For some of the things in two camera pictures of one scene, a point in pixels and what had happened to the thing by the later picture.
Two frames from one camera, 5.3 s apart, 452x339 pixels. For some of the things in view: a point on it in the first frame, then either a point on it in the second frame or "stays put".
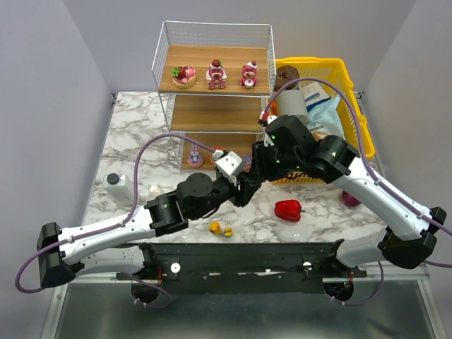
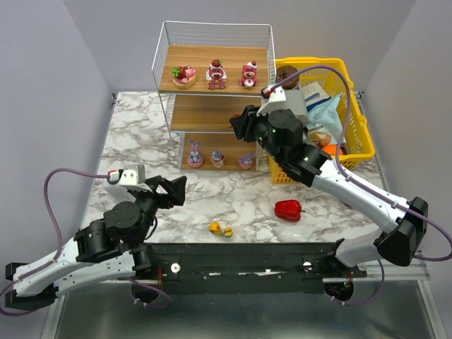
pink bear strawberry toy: [216, 75] stays put
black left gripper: [244, 191] → [159, 192]
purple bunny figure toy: [248, 161] stays put
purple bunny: [195, 159] stays put
